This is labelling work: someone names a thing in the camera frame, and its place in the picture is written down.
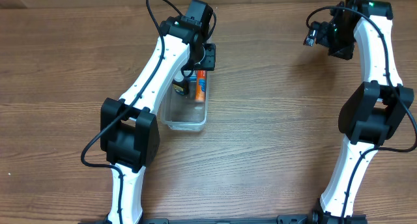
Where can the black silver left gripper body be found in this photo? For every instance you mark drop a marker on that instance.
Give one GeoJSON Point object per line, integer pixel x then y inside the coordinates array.
{"type": "Point", "coordinates": [209, 52]}

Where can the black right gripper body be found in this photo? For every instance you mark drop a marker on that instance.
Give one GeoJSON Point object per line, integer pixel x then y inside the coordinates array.
{"type": "Point", "coordinates": [340, 37]}

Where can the orange tablet tube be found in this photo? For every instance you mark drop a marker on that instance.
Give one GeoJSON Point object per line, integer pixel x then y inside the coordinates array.
{"type": "Point", "coordinates": [201, 86]}

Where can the dark bottle white cap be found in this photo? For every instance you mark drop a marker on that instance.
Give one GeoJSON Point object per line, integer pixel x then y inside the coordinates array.
{"type": "Point", "coordinates": [180, 84]}

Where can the clear plastic container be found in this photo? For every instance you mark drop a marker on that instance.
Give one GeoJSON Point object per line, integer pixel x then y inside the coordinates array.
{"type": "Point", "coordinates": [177, 111]}

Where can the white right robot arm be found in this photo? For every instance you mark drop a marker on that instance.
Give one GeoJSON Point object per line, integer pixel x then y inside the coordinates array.
{"type": "Point", "coordinates": [374, 111]}

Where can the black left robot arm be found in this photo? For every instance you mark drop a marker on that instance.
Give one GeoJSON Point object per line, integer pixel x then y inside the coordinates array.
{"type": "Point", "coordinates": [129, 133]}

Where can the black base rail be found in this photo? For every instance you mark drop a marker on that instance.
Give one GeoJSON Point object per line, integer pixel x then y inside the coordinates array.
{"type": "Point", "coordinates": [280, 219]}

